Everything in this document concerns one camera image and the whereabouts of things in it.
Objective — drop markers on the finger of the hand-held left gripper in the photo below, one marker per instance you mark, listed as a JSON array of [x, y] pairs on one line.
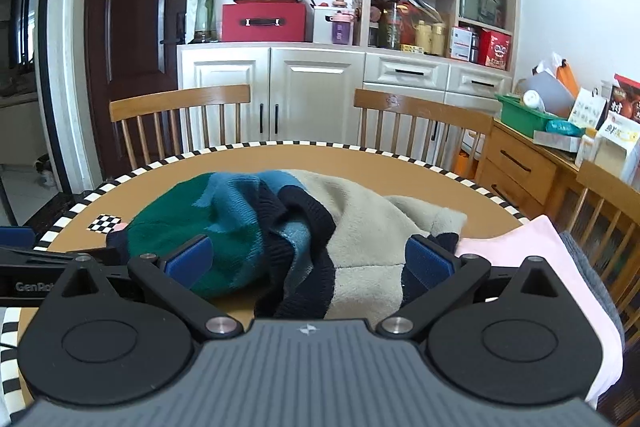
[[15, 238]]

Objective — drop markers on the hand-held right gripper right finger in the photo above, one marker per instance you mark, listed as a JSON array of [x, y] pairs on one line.
[[426, 259]]

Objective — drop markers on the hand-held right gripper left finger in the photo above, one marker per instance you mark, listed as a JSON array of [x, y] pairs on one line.
[[192, 255]]

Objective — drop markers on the colour block knit sweater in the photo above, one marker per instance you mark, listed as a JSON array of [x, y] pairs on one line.
[[350, 227]]

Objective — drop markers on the checkered marker tag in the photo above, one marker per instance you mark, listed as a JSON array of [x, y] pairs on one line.
[[102, 223]]

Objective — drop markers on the pink folded cloth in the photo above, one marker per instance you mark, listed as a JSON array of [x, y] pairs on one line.
[[540, 247]]

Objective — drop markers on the wooden sideboard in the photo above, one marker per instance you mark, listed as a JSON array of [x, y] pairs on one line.
[[525, 162]]

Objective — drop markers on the wooden spindle back chair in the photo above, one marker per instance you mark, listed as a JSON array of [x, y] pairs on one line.
[[607, 179], [425, 109], [180, 99]]

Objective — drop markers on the green plastic tray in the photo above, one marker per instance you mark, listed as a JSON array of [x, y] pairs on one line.
[[520, 119]]

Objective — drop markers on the grey folded cloth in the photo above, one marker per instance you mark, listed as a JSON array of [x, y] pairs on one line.
[[595, 277]]

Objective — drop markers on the teal packet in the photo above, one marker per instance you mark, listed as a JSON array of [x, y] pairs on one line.
[[562, 128]]

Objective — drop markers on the dark wooden door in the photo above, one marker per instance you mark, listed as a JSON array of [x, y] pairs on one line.
[[135, 57]]

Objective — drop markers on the grey folder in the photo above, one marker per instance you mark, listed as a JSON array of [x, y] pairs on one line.
[[550, 92]]

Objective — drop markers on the white and red box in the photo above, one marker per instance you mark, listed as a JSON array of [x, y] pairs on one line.
[[461, 44]]

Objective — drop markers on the white and yellow carton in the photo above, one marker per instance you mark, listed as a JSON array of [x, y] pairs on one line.
[[615, 147]]

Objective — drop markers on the patterned white paper bag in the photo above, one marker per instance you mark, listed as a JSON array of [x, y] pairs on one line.
[[587, 109]]

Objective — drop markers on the red snack box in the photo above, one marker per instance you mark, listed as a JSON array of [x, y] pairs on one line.
[[495, 49]]

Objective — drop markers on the orange bag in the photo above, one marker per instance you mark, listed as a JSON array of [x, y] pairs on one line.
[[569, 79]]

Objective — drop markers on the purple drinking bottle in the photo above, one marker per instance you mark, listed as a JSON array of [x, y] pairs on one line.
[[342, 29]]

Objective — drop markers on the red gift box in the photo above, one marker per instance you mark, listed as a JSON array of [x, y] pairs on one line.
[[627, 102]]

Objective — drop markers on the green storage case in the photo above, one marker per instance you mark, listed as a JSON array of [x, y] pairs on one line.
[[482, 2]]

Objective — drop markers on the white wall cabinet unit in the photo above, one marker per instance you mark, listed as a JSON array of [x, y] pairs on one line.
[[225, 72]]

